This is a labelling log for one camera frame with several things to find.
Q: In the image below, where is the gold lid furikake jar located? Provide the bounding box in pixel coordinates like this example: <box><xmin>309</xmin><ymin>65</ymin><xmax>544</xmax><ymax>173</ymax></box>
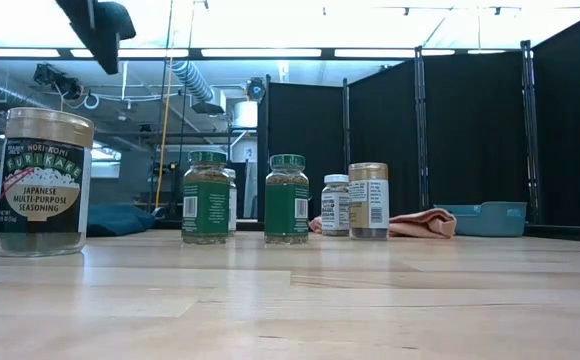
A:
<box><xmin>0</xmin><ymin>106</ymin><xmax>95</xmax><ymax>258</ymax></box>
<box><xmin>347</xmin><ymin>162</ymin><xmax>391</xmax><ymax>242</ymax></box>

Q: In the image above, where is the green lid spice jar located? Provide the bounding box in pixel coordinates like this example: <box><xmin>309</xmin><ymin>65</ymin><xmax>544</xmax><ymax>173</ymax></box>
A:
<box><xmin>181</xmin><ymin>150</ymin><xmax>231</xmax><ymax>246</ymax></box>
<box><xmin>263</xmin><ymin>153</ymin><xmax>311</xmax><ymax>246</ymax></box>

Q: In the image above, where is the white lid seasoning jar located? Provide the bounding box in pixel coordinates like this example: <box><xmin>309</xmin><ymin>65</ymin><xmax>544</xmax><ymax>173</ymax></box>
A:
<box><xmin>320</xmin><ymin>173</ymin><xmax>351</xmax><ymax>237</ymax></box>
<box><xmin>224</xmin><ymin>167</ymin><xmax>238</xmax><ymax>237</ymax></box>

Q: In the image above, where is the ceiling light strip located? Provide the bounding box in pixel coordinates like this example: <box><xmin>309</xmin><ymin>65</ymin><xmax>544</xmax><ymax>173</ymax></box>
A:
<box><xmin>69</xmin><ymin>48</ymin><xmax>190</xmax><ymax>59</ymax></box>
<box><xmin>200</xmin><ymin>48</ymin><xmax>323</xmax><ymax>58</ymax></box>
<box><xmin>0</xmin><ymin>47</ymin><xmax>61</xmax><ymax>58</ymax></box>
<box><xmin>334</xmin><ymin>48</ymin><xmax>456</xmax><ymax>58</ymax></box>

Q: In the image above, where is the black ceiling lamp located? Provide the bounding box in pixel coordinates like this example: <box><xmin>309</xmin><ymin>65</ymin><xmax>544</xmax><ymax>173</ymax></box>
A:
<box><xmin>191</xmin><ymin>101</ymin><xmax>225</xmax><ymax>116</ymax></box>

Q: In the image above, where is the round black ceiling device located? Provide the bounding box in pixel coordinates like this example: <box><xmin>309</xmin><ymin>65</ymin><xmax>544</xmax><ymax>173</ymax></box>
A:
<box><xmin>246</xmin><ymin>76</ymin><xmax>267</xmax><ymax>104</ymax></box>

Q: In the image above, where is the white cylinder fixture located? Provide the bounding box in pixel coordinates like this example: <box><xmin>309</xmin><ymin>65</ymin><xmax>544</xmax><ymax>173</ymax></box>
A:
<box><xmin>232</xmin><ymin>99</ymin><xmax>260</xmax><ymax>129</ymax></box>

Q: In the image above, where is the dark teal cloth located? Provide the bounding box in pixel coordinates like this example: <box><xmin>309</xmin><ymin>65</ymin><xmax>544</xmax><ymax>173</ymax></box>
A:
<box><xmin>85</xmin><ymin>203</ymin><xmax>157</xmax><ymax>238</ymax></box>

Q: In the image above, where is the black monitor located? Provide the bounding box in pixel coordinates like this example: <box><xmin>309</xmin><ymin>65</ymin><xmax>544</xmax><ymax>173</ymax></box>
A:
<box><xmin>235</xmin><ymin>162</ymin><xmax>249</xmax><ymax>219</ymax></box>

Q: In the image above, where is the black fabric partition panel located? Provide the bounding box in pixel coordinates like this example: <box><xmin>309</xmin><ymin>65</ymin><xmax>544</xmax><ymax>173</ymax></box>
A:
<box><xmin>347</xmin><ymin>59</ymin><xmax>421</xmax><ymax>219</ymax></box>
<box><xmin>423</xmin><ymin>49</ymin><xmax>530</xmax><ymax>221</ymax></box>
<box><xmin>532</xmin><ymin>4</ymin><xmax>580</xmax><ymax>229</ymax></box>
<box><xmin>267</xmin><ymin>82</ymin><xmax>346</xmax><ymax>221</ymax></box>

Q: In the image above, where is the pink folded cloth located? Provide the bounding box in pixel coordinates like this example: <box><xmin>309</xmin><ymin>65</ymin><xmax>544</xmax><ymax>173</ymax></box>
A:
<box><xmin>308</xmin><ymin>208</ymin><xmax>458</xmax><ymax>240</ymax></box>

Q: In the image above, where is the light blue plastic bin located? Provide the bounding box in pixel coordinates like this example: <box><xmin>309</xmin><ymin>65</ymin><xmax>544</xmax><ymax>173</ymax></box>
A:
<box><xmin>433</xmin><ymin>200</ymin><xmax>528</xmax><ymax>238</ymax></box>

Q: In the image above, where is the black hanging cable bundle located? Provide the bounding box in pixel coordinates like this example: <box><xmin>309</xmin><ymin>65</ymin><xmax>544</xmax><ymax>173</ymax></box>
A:
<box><xmin>32</xmin><ymin>63</ymin><xmax>84</xmax><ymax>101</ymax></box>

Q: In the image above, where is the silver flexible ventilation duct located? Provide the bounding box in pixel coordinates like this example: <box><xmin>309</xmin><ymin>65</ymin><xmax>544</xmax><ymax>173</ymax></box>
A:
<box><xmin>171</xmin><ymin>59</ymin><xmax>216</xmax><ymax>104</ymax></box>

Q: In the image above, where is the yellow hanging cable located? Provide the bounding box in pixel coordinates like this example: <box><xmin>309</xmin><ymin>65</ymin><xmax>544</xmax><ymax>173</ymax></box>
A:
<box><xmin>153</xmin><ymin>54</ymin><xmax>175</xmax><ymax>210</ymax></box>

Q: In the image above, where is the black table frame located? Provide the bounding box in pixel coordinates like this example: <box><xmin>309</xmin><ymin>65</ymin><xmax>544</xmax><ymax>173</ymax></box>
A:
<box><xmin>0</xmin><ymin>217</ymin><xmax>580</xmax><ymax>245</ymax></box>

